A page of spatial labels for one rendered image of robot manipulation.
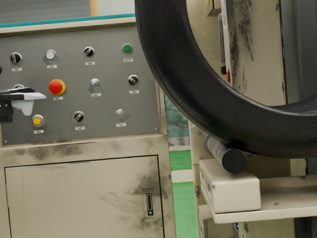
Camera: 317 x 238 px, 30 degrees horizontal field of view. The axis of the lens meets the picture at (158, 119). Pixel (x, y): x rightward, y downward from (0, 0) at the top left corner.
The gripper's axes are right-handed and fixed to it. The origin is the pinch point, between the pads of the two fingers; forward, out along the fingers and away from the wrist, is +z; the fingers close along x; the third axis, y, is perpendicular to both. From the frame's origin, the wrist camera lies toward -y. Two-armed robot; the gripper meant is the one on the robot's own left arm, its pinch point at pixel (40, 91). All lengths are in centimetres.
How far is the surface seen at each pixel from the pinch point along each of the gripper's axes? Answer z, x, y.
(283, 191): 39, 58, 18
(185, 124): 411, -767, 176
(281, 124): 27, 74, 0
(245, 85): 43, 36, -2
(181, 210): 170, -274, 145
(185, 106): 13, 64, -3
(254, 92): 45, 37, 0
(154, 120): 36.9, -8.9, 13.2
